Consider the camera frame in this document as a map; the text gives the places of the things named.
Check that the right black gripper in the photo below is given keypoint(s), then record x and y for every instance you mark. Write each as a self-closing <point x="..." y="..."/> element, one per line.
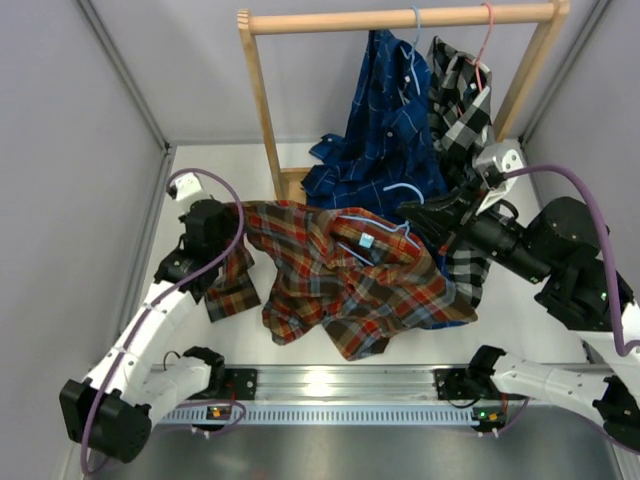
<point x="439" y="216"/>

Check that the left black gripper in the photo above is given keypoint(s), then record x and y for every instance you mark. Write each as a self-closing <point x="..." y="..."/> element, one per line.
<point x="229" y="228"/>

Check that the light blue hanger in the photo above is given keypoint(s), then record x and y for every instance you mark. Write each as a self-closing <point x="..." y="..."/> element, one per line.
<point x="390" y="220"/>

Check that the red brown plaid shirt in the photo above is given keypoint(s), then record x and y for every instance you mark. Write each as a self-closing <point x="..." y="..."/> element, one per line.
<point x="346" y="271"/>

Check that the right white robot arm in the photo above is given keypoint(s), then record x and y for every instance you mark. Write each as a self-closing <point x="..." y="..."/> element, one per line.
<point x="559" y="250"/>

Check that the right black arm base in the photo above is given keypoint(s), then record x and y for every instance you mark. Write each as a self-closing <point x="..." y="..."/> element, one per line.
<point x="465" y="390"/>

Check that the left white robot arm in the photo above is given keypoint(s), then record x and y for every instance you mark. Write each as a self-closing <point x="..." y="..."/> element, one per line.
<point x="114" y="409"/>

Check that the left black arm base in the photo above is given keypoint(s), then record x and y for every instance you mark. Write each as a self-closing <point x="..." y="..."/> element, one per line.
<point x="225" y="395"/>

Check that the blue plaid shirt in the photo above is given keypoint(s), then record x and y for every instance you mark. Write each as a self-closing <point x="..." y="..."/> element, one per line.
<point x="386" y="140"/>

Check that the black white plaid shirt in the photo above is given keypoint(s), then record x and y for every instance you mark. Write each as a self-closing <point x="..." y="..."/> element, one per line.
<point x="459" y="111"/>

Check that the blue hanger with shirt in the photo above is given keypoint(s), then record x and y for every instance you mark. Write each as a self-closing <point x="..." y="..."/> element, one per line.
<point x="411" y="55"/>

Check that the wooden clothes rack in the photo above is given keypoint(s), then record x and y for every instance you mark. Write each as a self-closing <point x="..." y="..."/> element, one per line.
<point x="548" y="17"/>

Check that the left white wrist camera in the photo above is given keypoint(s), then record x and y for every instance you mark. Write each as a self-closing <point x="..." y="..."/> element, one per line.
<point x="186" y="189"/>

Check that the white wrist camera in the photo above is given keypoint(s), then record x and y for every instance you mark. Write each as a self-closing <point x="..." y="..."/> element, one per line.
<point x="186" y="189"/>
<point x="492" y="164"/>

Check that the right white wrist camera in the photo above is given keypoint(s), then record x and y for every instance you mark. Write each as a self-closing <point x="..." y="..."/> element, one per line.
<point x="492" y="164"/>

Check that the pink wire hanger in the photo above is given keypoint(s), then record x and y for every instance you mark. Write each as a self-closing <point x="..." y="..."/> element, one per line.
<point x="483" y="45"/>

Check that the aluminium mounting rail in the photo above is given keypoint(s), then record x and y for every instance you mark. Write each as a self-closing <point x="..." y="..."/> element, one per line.
<point x="379" y="395"/>

